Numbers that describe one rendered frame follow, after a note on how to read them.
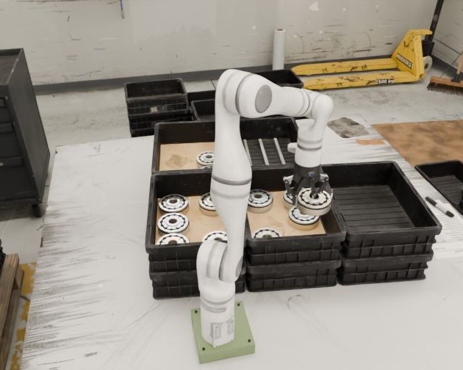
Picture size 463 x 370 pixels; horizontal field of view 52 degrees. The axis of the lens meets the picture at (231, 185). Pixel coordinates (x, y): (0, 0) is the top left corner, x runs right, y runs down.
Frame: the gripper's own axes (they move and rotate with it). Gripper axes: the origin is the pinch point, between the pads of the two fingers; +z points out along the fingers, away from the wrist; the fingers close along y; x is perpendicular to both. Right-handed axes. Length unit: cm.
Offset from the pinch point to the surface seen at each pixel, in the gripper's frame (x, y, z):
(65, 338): -19, -73, 30
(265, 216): 15.1, -8.4, 16.9
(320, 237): -9.2, 3.4, 7.2
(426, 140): 200, 156, 97
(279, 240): -9.0, -8.7, 7.4
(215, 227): 11.1, -26.1, 17.0
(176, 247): -8.5, -39.1, 7.7
